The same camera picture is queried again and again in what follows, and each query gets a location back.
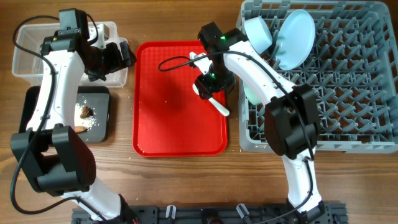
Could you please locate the clear plastic waste bin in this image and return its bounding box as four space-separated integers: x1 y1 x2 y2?
12 21 128 88

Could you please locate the red serving tray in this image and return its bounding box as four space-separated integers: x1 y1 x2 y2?
132 40 228 157

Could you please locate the grey dishwasher rack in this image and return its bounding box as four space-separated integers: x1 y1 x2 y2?
236 1 397 154

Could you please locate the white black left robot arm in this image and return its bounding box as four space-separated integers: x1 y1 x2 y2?
10 8 139 223

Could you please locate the black food waste tray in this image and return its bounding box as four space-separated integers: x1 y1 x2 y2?
18 86 111 144

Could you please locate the pile of white rice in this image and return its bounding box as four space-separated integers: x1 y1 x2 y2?
74 100 97 133

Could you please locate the mint green bowl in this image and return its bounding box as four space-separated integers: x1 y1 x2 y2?
243 83 264 106

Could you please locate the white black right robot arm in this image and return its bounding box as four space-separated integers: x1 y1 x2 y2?
187 18 322 223

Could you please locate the light blue bowl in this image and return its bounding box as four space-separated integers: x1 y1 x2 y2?
243 17 272 54

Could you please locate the brown food scrap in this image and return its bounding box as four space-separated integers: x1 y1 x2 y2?
80 106 93 119

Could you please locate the light blue plate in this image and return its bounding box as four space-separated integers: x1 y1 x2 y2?
275 9 315 70

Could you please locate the white plastic spoon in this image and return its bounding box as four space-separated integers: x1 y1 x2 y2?
192 84 229 116

